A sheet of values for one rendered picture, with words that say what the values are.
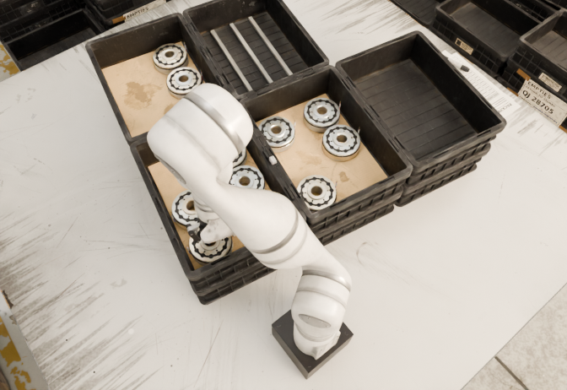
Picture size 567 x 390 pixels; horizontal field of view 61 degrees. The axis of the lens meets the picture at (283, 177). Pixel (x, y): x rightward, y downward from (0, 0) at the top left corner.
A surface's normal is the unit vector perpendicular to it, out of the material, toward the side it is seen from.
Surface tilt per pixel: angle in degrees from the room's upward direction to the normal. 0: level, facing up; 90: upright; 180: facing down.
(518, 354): 0
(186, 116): 12
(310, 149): 0
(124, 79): 0
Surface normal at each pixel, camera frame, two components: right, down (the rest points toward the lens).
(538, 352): 0.00, -0.51
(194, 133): 0.18, -0.09
